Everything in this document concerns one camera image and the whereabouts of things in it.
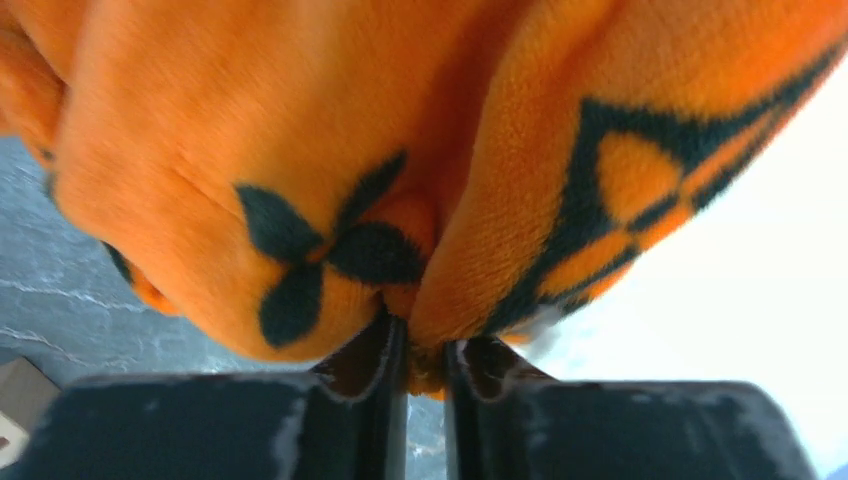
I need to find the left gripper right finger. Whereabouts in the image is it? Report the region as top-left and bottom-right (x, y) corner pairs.
(444, 337), (815, 480)

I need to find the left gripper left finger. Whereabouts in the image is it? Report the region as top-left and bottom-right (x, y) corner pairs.
(6, 313), (407, 479)

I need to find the orange patterned pillowcase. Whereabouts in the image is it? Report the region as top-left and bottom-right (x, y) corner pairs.
(1, 1), (847, 397)

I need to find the small wooden letter block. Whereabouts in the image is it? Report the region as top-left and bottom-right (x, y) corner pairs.
(1, 357), (60, 468)

